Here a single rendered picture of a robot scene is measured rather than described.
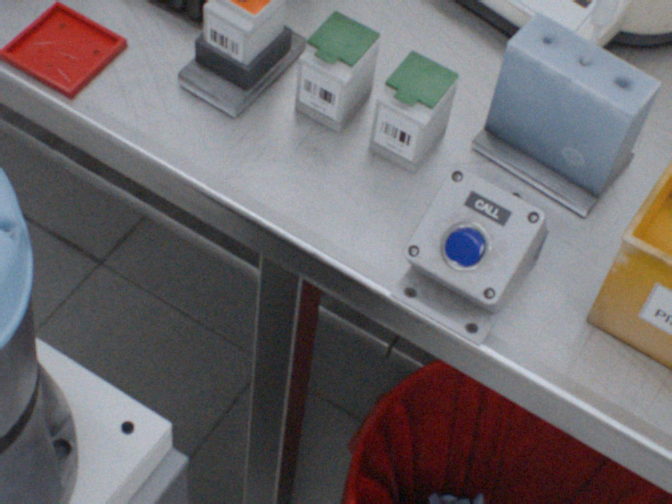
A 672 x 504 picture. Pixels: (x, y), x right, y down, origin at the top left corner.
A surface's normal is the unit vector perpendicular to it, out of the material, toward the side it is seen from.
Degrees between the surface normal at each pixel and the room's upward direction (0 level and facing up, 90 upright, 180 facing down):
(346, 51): 0
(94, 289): 0
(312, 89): 90
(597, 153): 90
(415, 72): 0
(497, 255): 30
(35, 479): 73
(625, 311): 90
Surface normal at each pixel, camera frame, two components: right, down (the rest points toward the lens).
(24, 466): 0.87, 0.23
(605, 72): 0.09, -0.57
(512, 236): -0.19, -0.16
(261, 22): 0.82, 0.51
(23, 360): 0.96, 0.28
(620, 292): -0.54, 0.66
